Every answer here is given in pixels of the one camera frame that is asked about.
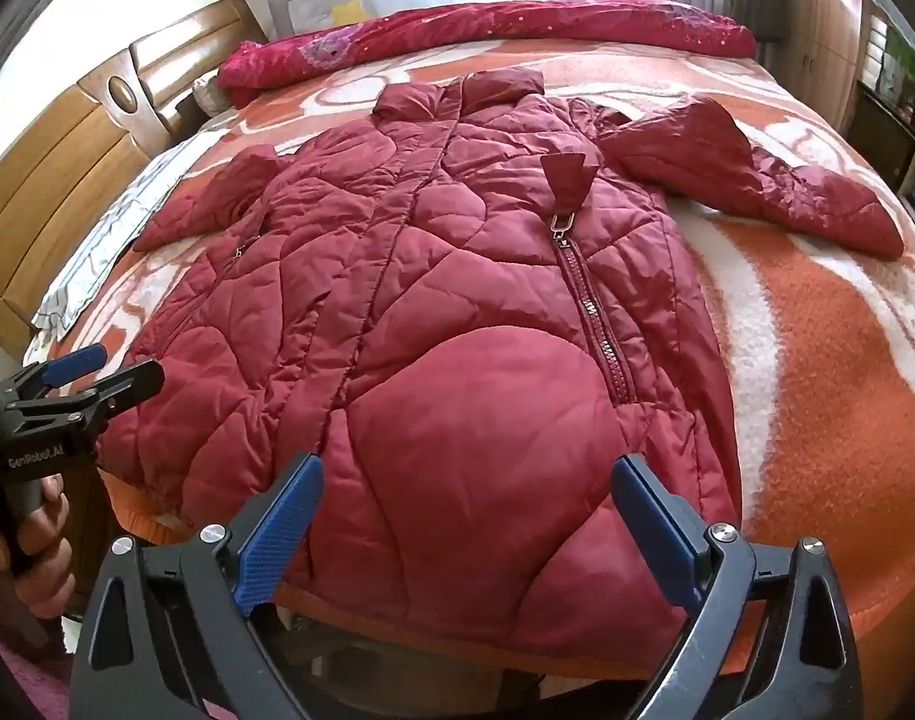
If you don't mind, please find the orange white patterned blanket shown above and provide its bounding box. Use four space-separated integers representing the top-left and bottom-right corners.
22 36 915 691

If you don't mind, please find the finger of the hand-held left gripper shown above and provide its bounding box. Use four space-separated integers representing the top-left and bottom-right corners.
0 343 108 400
7 358 166 437

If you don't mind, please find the wooden wardrobe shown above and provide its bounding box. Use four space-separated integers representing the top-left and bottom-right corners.
770 0 880 137

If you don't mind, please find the red floral quilt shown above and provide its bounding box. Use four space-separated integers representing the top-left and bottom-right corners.
217 0 757 109

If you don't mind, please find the dark desk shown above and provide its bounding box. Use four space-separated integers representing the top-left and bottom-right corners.
845 81 915 192

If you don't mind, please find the small white pillow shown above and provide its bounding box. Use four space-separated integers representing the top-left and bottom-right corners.
192 76 239 118

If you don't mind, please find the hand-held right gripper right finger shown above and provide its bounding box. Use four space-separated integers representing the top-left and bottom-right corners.
611 453 868 720

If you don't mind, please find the red quilted puffer jacket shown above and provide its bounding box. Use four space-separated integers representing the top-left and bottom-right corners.
97 69 907 650

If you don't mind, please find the window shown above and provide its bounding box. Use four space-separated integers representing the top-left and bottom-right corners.
860 13 915 95

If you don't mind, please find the white pillow cover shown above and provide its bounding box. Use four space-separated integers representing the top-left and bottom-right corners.
33 136 205 336

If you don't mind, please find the pink cloth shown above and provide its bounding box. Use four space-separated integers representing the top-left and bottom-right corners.
0 634 79 720

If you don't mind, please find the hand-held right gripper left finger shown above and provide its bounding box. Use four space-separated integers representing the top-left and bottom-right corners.
71 452 325 720

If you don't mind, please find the person's left hand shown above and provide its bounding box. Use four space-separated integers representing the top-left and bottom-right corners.
0 474 73 647

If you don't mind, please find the wooden headboard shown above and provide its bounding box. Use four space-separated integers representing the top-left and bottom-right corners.
0 0 271 352

